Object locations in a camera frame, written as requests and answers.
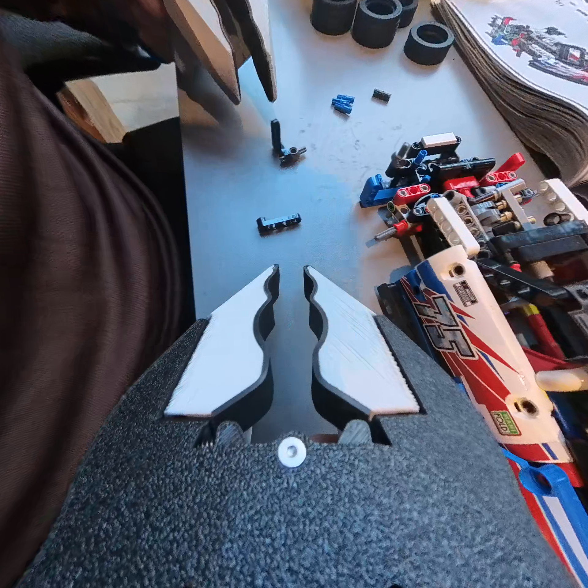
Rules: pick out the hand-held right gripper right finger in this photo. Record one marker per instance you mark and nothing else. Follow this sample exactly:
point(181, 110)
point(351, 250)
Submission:
point(363, 363)

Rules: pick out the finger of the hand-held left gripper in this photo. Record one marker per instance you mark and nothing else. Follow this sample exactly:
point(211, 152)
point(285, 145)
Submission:
point(206, 41)
point(257, 36)

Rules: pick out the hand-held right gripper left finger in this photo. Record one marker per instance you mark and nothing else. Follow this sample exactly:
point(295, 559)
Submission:
point(220, 367)

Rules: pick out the black angled brick beam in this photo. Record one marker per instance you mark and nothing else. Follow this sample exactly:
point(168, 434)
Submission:
point(279, 225)
point(275, 135)

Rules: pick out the brick model race car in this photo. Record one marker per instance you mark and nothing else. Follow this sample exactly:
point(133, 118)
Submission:
point(482, 298)

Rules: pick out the grey desk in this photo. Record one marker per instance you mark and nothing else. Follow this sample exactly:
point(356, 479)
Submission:
point(229, 193)

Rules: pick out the black rubber tyre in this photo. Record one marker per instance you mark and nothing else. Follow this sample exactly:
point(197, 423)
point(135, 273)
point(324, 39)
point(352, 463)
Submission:
point(374, 32)
point(427, 53)
point(333, 20)
point(409, 13)

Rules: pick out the wooden cabinet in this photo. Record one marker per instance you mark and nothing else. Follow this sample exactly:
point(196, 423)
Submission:
point(115, 101)

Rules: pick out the black brick connector pin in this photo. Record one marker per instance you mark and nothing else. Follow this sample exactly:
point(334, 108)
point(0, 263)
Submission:
point(381, 95)

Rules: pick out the person's black trousers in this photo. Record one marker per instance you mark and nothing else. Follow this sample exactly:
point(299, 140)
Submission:
point(156, 206)

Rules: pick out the open instruction booklet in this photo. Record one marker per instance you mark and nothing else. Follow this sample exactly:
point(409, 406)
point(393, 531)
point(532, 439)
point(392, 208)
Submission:
point(528, 92)

